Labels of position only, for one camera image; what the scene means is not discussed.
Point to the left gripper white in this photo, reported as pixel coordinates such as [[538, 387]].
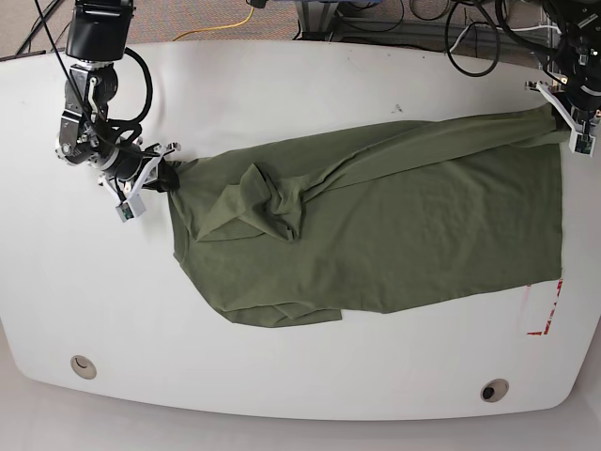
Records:
[[565, 113]]

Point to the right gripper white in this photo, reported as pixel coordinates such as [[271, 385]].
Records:
[[129, 176]]

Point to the olive green t-shirt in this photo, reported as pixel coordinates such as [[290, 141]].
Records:
[[379, 218]]

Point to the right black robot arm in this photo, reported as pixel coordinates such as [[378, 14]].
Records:
[[97, 39]]

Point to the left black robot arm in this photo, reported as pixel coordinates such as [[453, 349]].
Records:
[[576, 55]]

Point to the red tape rectangle marking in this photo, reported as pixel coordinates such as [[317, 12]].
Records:
[[538, 307]]

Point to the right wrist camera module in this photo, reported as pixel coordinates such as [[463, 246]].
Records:
[[130, 208]]

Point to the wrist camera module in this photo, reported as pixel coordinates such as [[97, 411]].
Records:
[[130, 208], [581, 143]]

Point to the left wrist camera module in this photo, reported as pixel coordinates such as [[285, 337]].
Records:
[[581, 143]]

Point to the left table cable grommet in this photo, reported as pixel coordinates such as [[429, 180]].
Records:
[[83, 367]]

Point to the table cable grommet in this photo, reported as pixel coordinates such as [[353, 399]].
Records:
[[83, 367], [494, 391]]

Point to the metal frame rack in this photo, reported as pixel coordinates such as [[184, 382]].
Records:
[[467, 33]]

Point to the right table cable grommet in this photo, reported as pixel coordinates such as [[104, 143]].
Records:
[[494, 391]]

